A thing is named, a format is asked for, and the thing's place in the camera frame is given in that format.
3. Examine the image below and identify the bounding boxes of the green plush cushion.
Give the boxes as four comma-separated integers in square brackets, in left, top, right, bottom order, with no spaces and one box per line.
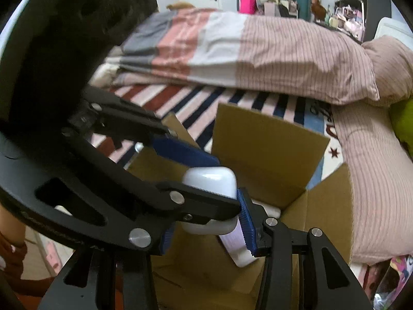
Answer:
[388,98,413,162]

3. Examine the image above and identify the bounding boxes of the pink striped pillow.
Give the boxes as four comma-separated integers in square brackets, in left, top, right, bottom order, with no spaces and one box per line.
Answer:
[332,102,413,265]
[361,35,413,107]

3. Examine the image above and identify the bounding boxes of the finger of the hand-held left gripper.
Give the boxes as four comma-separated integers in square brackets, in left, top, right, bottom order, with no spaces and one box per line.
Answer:
[19,132,242,255]
[68,85,221,175]

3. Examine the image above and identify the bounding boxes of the striped patchwork duvet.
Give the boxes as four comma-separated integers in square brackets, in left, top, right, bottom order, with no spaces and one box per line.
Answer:
[90,8,380,105]

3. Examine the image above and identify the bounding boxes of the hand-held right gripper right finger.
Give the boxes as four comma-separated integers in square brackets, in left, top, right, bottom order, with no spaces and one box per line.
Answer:
[236,187,373,310]

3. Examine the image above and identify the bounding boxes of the white tube with pink label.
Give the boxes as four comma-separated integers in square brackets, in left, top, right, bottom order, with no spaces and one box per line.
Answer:
[219,215,259,268]

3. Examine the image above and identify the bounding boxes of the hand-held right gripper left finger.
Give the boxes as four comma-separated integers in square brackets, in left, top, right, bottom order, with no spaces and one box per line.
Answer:
[38,223,176,310]

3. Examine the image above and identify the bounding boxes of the colourful printed package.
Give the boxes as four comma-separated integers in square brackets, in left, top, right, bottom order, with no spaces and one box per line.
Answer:
[364,254,413,310]

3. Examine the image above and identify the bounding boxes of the striped printed blanket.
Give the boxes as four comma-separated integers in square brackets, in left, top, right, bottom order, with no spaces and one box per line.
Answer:
[90,83,351,181]

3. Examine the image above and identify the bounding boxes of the cardboard box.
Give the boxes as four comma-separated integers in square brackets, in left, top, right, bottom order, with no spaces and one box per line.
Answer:
[125,103,354,310]

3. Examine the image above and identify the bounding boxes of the white plastic case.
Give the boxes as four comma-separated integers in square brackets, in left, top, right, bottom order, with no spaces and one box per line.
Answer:
[181,166,239,235]

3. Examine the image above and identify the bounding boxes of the brown plush toy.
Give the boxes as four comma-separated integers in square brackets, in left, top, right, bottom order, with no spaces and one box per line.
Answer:
[310,0,327,23]

